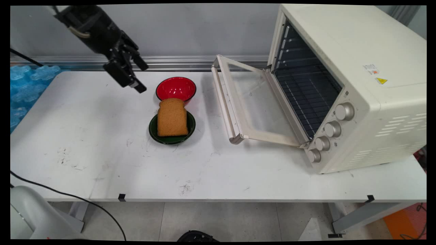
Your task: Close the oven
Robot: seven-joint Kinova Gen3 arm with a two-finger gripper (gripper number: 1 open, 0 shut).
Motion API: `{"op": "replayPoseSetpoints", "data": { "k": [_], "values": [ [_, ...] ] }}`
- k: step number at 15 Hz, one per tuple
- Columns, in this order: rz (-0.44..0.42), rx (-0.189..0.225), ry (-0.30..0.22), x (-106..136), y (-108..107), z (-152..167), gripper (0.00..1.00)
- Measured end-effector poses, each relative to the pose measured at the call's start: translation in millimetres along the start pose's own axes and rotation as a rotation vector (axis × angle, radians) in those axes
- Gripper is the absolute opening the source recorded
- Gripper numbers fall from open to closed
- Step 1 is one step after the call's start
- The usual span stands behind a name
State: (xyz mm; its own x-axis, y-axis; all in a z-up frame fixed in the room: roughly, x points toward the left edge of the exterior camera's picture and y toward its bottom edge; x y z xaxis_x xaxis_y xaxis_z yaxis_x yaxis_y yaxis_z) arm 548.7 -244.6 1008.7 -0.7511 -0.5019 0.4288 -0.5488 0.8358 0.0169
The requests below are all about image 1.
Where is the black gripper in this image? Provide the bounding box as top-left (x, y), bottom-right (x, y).
top-left (56, 5), bottom-right (150, 94)

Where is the brown toast bread slice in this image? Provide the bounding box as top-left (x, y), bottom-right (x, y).
top-left (157, 98), bottom-right (189, 137)

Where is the cream glass oven door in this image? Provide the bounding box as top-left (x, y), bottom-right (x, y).
top-left (211, 54), bottom-right (312, 148)

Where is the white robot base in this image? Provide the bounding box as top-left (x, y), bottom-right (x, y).
top-left (10, 186), bottom-right (85, 241)

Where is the red bowl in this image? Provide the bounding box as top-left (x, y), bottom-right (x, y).
top-left (156, 77), bottom-right (197, 105)

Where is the dark green bowl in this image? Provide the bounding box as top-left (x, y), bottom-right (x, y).
top-left (149, 111), bottom-right (196, 145)

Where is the blue bubble wrap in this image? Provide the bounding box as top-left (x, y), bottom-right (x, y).
top-left (10, 65), bottom-right (62, 132)

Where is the grey table leg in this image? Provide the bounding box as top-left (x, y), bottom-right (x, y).
top-left (328, 202), bottom-right (419, 236)
top-left (69, 202), bottom-right (90, 222)

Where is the black round floor object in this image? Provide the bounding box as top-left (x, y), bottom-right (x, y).
top-left (177, 230), bottom-right (219, 242)

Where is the cream toaster oven body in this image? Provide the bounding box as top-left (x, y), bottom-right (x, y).
top-left (267, 4), bottom-right (427, 175)

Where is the white label sticker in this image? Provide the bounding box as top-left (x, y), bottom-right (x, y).
top-left (363, 63), bottom-right (380, 76)

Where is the aluminium profile rail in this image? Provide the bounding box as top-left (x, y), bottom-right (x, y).
top-left (10, 55), bottom-right (272, 72)

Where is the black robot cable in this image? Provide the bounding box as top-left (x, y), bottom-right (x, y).
top-left (10, 48), bottom-right (127, 241)

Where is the metal wire oven rack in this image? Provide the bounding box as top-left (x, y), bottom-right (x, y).
top-left (274, 66), bottom-right (343, 138)

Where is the thin black floor cable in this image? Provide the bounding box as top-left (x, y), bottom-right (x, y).
top-left (400, 203), bottom-right (427, 240)

